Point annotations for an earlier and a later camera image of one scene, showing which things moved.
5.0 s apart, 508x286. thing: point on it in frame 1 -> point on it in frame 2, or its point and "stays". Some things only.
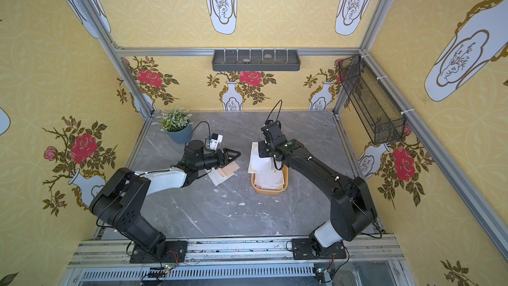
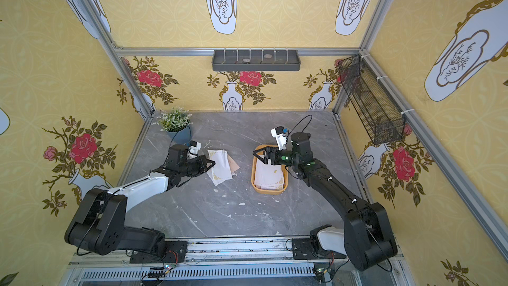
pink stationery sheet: x=228 y=169 stays
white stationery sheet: x=260 y=165 -> x=221 y=172
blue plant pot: x=181 y=137 stays
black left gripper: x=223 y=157 -> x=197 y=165
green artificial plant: x=174 y=120 stays
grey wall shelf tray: x=256 y=60 stays
